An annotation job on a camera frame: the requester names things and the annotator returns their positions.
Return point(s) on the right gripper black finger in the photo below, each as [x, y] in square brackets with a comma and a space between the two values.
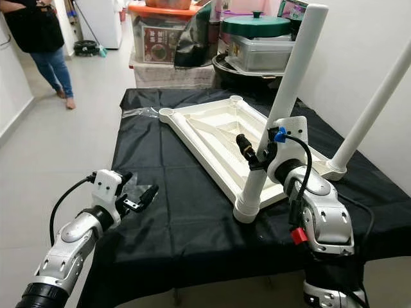
[248, 151]

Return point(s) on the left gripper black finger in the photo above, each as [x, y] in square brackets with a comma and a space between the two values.
[127, 179]
[149, 194]

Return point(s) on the red tag on right arm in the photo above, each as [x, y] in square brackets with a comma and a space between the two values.
[298, 236]

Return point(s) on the white plastic children table top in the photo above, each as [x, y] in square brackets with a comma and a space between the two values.
[212, 131]

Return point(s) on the black tablecloth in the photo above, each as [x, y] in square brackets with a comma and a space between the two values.
[167, 244]

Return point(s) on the clear tape strip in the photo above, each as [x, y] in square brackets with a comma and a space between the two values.
[140, 112]

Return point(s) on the black wok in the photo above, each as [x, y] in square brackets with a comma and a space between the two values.
[223, 76]

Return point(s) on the clear plastic storage box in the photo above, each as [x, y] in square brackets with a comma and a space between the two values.
[260, 54]

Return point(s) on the beige cloth-covered bench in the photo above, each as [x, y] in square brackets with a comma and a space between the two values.
[170, 76]

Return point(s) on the black shiny bag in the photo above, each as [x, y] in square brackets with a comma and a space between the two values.
[196, 48]

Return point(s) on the mop with green head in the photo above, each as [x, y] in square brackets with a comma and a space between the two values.
[101, 52]

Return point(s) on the clear storage box orange lid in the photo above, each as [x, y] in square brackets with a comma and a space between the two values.
[157, 45]

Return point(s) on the colourful printed carton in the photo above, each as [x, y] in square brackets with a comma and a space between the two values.
[294, 9]

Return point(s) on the silver robot leg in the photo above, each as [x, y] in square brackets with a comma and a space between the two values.
[334, 298]

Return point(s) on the white cabinet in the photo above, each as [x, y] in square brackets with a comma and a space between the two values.
[99, 22]

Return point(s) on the person in black apron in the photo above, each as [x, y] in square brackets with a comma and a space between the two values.
[38, 32]

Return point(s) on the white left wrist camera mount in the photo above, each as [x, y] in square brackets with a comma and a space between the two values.
[107, 189]

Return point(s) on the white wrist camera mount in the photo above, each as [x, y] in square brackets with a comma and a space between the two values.
[107, 189]
[292, 138]

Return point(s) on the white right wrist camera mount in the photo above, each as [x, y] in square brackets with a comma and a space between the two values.
[292, 138]

